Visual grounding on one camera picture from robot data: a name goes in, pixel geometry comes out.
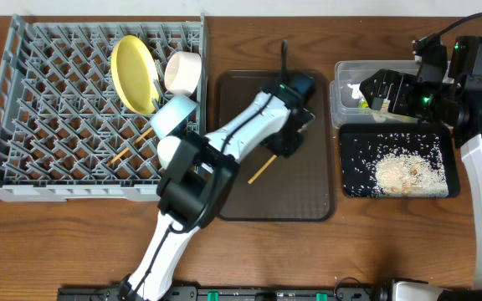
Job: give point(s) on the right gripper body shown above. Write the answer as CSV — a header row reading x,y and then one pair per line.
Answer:
x,y
425,101

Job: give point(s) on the pink white bowl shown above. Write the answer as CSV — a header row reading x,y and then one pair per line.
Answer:
x,y
183,72

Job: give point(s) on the leftover rice pile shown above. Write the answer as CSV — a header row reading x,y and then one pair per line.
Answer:
x,y
393,165

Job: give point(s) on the white cup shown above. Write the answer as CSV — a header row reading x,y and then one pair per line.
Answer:
x,y
166,149

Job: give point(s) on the white napkin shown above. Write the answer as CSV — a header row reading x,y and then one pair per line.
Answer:
x,y
355,91

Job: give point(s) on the clear plastic waste bin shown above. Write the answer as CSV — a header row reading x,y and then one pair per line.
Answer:
x,y
344,109

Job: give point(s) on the yellow plate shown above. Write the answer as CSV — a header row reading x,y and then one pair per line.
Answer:
x,y
133,72

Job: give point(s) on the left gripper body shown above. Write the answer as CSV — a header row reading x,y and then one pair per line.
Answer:
x,y
287,140

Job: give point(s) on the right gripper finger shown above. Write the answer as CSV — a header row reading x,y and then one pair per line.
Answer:
x,y
376,103
378,84

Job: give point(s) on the brown serving tray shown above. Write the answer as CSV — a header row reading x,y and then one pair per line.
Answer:
x,y
300,188

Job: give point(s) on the green orange snack wrapper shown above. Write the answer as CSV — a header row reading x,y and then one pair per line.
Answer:
x,y
363,104

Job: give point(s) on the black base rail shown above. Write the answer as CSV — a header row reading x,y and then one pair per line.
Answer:
x,y
201,294

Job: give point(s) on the grey plastic dishwasher rack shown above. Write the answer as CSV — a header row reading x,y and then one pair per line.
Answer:
x,y
64,132

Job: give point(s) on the light blue bowl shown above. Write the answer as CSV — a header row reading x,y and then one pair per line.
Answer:
x,y
171,115

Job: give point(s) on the black food waste tray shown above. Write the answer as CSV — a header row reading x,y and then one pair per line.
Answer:
x,y
441,131

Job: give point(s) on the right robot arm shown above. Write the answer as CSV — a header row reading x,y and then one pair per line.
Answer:
x,y
464,67

